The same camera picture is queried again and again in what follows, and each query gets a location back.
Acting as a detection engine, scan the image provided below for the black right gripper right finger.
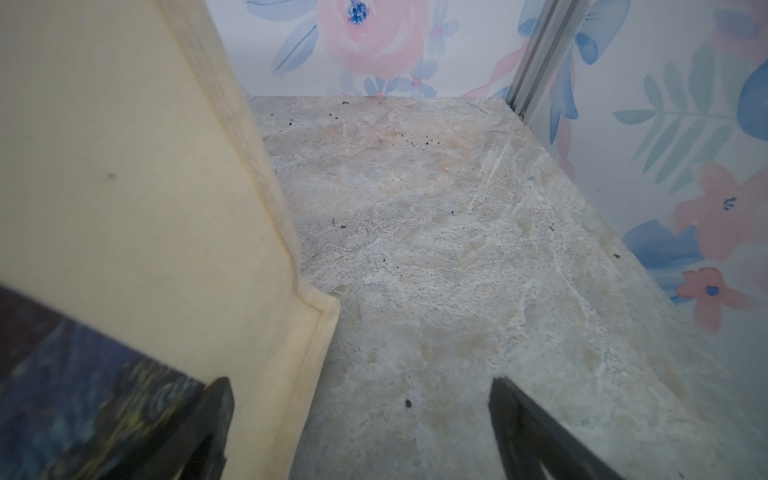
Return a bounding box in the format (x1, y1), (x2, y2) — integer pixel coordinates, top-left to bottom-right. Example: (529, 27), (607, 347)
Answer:
(488, 377), (622, 480)

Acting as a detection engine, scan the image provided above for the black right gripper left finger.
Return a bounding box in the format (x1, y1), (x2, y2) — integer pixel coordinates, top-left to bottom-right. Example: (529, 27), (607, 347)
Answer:
(101, 376), (235, 480)

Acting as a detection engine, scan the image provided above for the cream canvas bag starry print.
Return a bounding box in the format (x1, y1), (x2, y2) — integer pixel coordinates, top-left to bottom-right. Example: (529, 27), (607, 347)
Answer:
(1, 1), (340, 479)

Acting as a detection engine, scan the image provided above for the right aluminium corner post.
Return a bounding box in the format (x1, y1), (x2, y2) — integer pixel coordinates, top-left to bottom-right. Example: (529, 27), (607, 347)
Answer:
(506, 0), (590, 125)

